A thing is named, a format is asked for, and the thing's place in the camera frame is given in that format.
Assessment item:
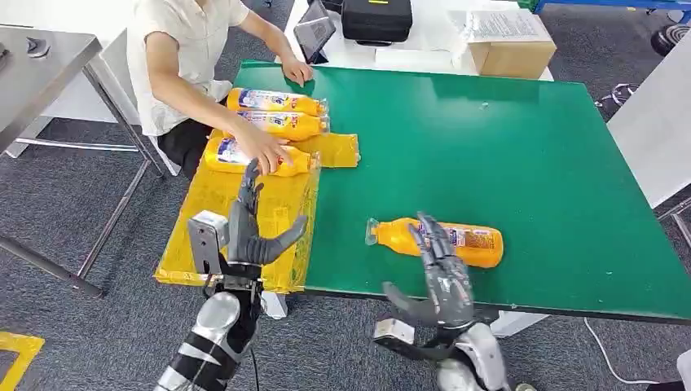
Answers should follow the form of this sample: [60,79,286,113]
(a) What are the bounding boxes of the person's left hand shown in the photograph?
[280,56,315,87]

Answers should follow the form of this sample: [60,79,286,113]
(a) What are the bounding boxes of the person's right hand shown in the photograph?
[231,126,295,177]

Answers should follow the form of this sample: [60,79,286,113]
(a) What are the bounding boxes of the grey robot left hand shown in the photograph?
[227,157,310,266]

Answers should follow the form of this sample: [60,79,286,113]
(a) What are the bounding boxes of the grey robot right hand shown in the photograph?
[381,212,478,330]

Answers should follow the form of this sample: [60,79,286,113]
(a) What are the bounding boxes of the orange drink bottle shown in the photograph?
[364,215,504,270]
[204,135,320,178]
[227,87,329,117]
[231,110,330,143]

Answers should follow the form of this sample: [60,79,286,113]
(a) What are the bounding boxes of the dark tablet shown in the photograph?
[293,0,337,64]

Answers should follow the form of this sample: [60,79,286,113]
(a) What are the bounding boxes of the yellow plastic sheet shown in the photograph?
[153,126,361,295]

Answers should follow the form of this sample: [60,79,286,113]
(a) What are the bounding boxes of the white-legged work table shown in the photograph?
[262,288,691,338]

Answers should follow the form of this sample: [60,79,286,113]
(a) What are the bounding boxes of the black carry case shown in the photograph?
[341,0,414,46]

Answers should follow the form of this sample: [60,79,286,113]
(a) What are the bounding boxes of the person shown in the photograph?
[126,0,315,179]

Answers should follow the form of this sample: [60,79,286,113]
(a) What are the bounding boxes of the green table mat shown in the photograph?
[231,59,691,320]

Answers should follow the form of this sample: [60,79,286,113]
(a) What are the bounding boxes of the white side table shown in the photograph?
[4,27,182,178]

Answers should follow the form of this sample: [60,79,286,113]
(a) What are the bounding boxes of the brown cardboard box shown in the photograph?
[468,40,557,81]

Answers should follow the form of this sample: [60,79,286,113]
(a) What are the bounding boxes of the printed paper sheet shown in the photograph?
[464,9,554,46]

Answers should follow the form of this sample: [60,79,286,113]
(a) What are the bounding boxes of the steel table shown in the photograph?
[0,24,152,299]

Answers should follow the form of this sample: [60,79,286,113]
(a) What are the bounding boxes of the yellow floor tape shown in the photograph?
[0,332,46,391]

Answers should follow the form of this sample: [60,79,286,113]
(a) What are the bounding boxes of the dark metal part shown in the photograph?
[25,36,51,59]

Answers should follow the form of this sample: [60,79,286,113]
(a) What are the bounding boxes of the white tilted table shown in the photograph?
[607,32,691,252]

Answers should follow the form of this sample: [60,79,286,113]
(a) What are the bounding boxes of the black round disc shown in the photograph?
[650,22,691,58]

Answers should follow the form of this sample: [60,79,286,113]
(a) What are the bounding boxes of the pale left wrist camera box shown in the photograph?
[187,210,231,276]

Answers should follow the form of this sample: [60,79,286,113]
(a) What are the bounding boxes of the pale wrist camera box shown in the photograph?
[372,317,451,362]
[187,210,231,276]

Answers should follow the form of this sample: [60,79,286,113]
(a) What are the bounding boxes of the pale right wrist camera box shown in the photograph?
[372,317,451,362]

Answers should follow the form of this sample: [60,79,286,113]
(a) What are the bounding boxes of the white floor cable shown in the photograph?
[583,318,662,385]

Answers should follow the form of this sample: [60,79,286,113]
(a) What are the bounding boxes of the grey floor cables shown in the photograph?
[593,81,639,109]

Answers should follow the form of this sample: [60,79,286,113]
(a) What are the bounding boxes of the blue metal frame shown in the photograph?
[533,0,691,13]

